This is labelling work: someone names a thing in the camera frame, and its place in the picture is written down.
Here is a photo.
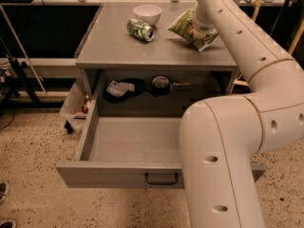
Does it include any green jalapeno chip bag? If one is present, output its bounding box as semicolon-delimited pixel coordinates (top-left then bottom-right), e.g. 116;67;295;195
167;4;218;52

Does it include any clear plastic bin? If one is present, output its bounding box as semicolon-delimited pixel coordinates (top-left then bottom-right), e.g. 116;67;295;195
60;79;90;133

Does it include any black sneaker upper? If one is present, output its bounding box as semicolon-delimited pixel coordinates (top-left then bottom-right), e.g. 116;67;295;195
0;182;9;204

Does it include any white ceramic bowl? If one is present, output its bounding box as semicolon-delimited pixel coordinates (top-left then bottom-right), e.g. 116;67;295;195
133;5;162;26

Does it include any grey open top drawer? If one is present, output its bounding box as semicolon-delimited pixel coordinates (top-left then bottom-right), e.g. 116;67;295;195
55;76;267;190

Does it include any wooden stick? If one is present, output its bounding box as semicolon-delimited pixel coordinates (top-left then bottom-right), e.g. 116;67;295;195
252;0;263;22

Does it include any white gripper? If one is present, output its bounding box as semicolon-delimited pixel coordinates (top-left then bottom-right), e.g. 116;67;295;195
193;9;219;40

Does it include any black tripod stand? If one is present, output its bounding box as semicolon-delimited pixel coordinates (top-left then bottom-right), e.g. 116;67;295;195
0;36;42;106

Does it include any green soda can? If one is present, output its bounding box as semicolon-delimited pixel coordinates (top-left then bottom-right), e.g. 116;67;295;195
126;18;154;42

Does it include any black drawer handle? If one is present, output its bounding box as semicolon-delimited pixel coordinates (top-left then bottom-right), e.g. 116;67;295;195
145;173;179;185

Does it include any black sneaker lower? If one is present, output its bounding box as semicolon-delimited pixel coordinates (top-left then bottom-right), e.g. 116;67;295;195
0;220;16;228

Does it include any grey cabinet counter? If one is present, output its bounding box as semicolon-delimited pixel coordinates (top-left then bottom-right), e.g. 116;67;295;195
76;1;237;117

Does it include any black sneaker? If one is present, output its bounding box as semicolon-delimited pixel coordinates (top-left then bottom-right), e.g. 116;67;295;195
0;182;9;204
0;220;16;228

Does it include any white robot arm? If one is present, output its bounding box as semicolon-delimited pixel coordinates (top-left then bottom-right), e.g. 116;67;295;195
180;0;304;228

